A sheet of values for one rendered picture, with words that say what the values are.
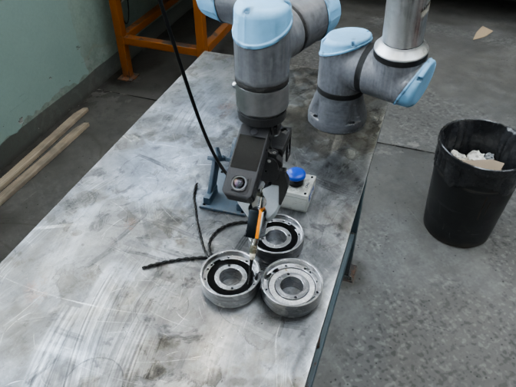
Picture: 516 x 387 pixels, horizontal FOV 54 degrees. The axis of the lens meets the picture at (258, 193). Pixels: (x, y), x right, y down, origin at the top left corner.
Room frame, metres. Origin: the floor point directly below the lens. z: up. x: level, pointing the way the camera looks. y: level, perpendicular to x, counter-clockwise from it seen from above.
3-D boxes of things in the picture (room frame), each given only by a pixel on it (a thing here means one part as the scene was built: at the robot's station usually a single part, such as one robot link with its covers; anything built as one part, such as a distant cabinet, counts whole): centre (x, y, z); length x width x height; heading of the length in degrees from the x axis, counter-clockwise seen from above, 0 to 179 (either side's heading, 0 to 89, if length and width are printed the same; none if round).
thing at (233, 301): (0.57, 0.05, 0.82); 0.10 x 0.10 x 0.04
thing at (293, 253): (0.67, -0.03, 0.82); 0.10 x 0.10 x 0.04
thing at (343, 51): (1.12, -0.21, 0.97); 0.13 x 0.12 x 0.14; 53
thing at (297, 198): (0.81, -0.08, 0.82); 0.08 x 0.07 x 0.05; 161
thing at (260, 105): (0.63, 0.00, 1.15); 0.08 x 0.08 x 0.05
